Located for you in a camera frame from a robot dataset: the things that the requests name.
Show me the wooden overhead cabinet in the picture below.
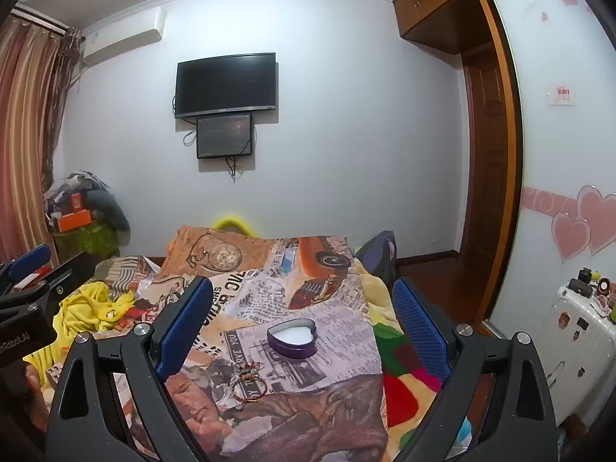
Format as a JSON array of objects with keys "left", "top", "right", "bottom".
[{"left": 392, "top": 0, "right": 504, "bottom": 54}]

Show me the white curtain rail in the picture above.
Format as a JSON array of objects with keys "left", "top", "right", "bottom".
[{"left": 12, "top": 4, "right": 68, "bottom": 37}]

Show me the newspaper print blanket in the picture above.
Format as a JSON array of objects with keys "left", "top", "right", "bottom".
[{"left": 26, "top": 224, "right": 390, "bottom": 462}]

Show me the pile of clothes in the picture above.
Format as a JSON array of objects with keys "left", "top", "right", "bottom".
[{"left": 43, "top": 171, "right": 116, "bottom": 217}]

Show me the white suitcase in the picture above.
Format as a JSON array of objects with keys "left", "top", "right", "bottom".
[{"left": 532, "top": 284, "right": 616, "bottom": 424}]

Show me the white air conditioner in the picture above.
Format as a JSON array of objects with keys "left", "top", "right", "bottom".
[{"left": 82, "top": 10, "right": 164, "bottom": 65}]

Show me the black wall television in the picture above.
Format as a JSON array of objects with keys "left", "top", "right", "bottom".
[{"left": 174, "top": 52, "right": 278, "bottom": 119}]

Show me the red braided bracelet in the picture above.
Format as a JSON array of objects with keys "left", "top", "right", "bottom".
[{"left": 231, "top": 379, "right": 269, "bottom": 402}]

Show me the purple heart-shaped tin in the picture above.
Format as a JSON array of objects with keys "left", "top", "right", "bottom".
[{"left": 266, "top": 318, "right": 318, "bottom": 360}]

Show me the brown wooden door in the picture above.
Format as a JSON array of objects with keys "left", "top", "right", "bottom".
[{"left": 462, "top": 53, "right": 507, "bottom": 261}]

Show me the small black wall monitor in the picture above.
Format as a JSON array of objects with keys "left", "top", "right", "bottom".
[{"left": 196, "top": 113, "right": 256, "bottom": 161}]

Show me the yellow hoop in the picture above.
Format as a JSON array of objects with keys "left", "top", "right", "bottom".
[{"left": 212, "top": 212, "right": 258, "bottom": 238}]

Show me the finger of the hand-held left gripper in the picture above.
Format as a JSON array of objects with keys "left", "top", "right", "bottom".
[
  {"left": 0, "top": 251, "right": 100, "bottom": 316},
  {"left": 0, "top": 243, "right": 53, "bottom": 284}
]

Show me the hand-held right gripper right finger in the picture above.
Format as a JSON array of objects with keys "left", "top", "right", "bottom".
[{"left": 392, "top": 276, "right": 573, "bottom": 462}]

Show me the dark blue backpack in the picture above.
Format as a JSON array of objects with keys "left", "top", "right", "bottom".
[{"left": 356, "top": 230, "right": 398, "bottom": 275}]

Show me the white sliding wardrobe door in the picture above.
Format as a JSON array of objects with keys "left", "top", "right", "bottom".
[{"left": 484, "top": 0, "right": 616, "bottom": 338}]

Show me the striped brown curtain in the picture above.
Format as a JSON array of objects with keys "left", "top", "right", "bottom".
[{"left": 0, "top": 12, "right": 87, "bottom": 265}]

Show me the long orange box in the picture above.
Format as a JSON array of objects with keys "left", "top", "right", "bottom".
[{"left": 54, "top": 209, "right": 93, "bottom": 233}]

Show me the yellow cloth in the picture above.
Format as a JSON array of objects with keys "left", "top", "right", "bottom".
[{"left": 24, "top": 281, "right": 136, "bottom": 390}]

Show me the paper label with red print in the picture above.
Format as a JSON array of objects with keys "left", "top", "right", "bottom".
[{"left": 549, "top": 84, "right": 577, "bottom": 105}]

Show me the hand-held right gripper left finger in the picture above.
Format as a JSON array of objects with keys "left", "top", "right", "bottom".
[{"left": 44, "top": 276, "right": 215, "bottom": 462}]

